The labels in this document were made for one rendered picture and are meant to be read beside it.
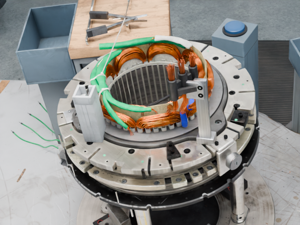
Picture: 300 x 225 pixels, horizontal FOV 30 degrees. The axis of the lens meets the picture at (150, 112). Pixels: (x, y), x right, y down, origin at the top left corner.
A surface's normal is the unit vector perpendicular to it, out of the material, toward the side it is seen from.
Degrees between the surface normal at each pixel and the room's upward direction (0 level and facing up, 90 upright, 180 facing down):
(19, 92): 0
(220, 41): 90
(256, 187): 0
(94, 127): 90
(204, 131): 90
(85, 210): 0
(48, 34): 90
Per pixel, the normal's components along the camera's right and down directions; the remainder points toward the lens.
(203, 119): -0.29, 0.66
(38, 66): -0.01, 0.66
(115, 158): -0.13, -0.74
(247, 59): 0.84, 0.26
